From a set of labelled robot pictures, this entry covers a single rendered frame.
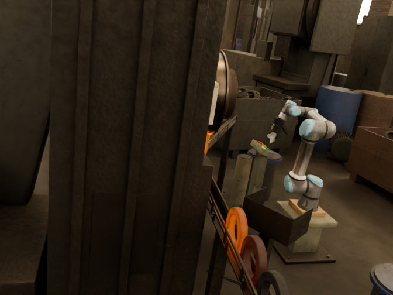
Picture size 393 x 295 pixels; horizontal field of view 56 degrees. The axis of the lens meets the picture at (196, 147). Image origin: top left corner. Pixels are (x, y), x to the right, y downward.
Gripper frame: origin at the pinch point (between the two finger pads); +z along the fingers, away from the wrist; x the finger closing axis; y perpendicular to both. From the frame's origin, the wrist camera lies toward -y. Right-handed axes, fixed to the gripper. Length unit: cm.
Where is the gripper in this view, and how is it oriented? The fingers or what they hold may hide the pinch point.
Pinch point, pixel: (271, 142)
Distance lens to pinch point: 301.1
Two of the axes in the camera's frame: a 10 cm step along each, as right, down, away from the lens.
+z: -4.6, 8.6, 2.1
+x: 2.3, 3.4, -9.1
